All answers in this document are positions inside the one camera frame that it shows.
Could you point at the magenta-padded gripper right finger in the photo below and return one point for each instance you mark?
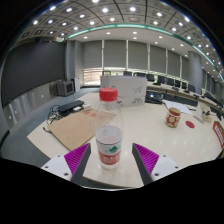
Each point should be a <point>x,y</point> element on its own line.
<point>148,159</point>

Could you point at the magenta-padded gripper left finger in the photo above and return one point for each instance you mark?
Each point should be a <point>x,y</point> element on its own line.
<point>76,158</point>

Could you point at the clear water bottle red cap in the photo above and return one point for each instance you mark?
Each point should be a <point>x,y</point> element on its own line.
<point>109,140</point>

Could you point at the red floral mug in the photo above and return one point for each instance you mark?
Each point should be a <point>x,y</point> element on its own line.
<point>173,117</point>

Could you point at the black power strip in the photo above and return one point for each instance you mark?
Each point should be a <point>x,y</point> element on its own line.
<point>70,106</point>

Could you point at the white remote control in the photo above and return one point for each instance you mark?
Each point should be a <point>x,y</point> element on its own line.
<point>198,118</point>

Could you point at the grey box monitor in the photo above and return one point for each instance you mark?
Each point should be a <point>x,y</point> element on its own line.
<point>64,88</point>

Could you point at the white cardboard box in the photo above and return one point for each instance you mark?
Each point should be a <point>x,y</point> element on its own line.
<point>130,90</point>

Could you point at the long curved conference desk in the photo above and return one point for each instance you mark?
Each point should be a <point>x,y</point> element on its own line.
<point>180,95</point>

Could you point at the row of black office chairs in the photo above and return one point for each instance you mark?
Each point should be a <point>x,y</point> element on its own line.
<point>171,81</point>

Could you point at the group of ceiling lights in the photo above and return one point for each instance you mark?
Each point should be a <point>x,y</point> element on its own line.
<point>105,10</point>

